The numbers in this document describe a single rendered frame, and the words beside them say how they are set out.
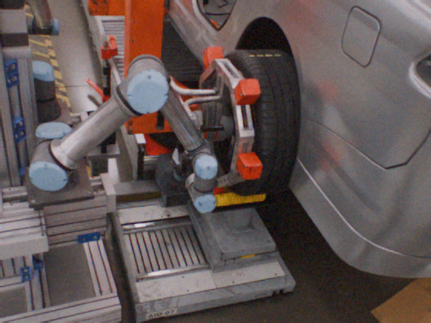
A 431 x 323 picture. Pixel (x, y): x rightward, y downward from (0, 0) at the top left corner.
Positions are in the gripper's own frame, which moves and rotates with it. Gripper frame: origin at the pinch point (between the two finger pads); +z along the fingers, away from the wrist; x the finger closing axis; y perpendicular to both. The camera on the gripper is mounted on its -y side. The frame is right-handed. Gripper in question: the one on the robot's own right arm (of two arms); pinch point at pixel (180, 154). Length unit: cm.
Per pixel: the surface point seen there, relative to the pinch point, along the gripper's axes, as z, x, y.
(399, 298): -36, -120, -82
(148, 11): 65, 1, 37
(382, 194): -66, -43, 26
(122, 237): 32, 17, -75
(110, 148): 64, 19, -38
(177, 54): 235, -65, -58
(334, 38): -23, -42, 58
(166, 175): 44, -8, -45
